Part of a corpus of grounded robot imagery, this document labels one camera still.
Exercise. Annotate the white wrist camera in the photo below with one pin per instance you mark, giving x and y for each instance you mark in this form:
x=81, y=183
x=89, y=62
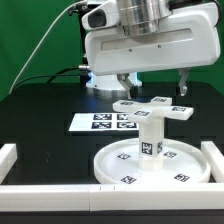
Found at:
x=104, y=16

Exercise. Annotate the white left fence wall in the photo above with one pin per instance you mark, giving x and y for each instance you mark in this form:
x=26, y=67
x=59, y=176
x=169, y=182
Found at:
x=8, y=156

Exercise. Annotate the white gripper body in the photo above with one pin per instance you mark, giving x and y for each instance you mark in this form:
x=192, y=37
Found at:
x=153, y=36

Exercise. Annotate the black camera stand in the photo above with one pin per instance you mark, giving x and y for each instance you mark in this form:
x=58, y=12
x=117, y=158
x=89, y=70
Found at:
x=80, y=8

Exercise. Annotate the white round table top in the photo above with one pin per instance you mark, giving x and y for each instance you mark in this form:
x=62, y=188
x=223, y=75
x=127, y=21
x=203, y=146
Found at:
x=178, y=163

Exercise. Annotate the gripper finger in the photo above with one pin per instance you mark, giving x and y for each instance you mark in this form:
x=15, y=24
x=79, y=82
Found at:
x=123, y=79
x=182, y=86

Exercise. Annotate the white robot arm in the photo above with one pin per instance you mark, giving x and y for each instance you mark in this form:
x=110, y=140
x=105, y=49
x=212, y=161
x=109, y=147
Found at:
x=108, y=85

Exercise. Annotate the white right fence wall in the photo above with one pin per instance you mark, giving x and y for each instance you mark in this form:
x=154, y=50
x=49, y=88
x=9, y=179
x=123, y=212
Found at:
x=215, y=159

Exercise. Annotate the white fence wall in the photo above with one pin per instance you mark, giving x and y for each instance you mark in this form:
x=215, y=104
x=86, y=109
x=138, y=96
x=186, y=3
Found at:
x=34, y=198
x=215, y=159
x=8, y=156

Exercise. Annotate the white table base part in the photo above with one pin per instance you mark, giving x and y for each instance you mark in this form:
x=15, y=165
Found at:
x=157, y=108

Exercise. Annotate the white marker sheet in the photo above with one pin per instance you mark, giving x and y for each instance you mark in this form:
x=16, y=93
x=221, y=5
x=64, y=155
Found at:
x=101, y=122

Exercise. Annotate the white front fence wall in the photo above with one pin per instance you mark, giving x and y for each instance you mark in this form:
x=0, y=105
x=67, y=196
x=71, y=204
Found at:
x=34, y=198

